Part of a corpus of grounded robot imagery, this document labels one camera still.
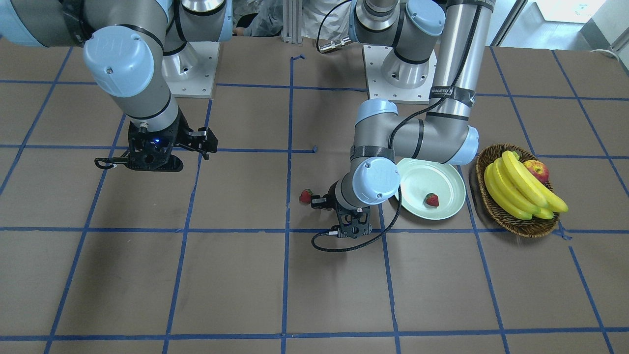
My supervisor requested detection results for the yellow banana bunch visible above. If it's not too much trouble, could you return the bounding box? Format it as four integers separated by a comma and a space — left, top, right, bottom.
483, 150, 569, 220

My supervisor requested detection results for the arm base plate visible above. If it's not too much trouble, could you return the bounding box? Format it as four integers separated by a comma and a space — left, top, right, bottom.
363, 45, 437, 105
162, 42, 221, 99

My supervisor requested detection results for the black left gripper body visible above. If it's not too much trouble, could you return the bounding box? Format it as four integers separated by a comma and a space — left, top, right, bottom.
311, 183, 372, 239

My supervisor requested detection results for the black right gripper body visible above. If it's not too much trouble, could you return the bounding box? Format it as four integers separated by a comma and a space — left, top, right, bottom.
128, 111, 218, 172

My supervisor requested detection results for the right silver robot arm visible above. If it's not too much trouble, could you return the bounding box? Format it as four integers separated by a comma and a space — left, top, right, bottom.
1, 0, 233, 172

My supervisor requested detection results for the wicker fruit basket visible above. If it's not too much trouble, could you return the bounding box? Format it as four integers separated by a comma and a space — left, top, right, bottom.
474, 144, 568, 238

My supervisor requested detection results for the red strawberry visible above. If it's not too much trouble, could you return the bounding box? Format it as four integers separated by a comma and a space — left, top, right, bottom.
299, 189, 313, 204
423, 193, 440, 208

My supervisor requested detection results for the red apple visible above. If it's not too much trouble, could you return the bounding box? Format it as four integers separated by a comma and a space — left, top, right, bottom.
523, 159, 549, 184

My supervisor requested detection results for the light green plate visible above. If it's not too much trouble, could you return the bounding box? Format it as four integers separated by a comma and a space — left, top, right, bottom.
396, 158, 466, 220

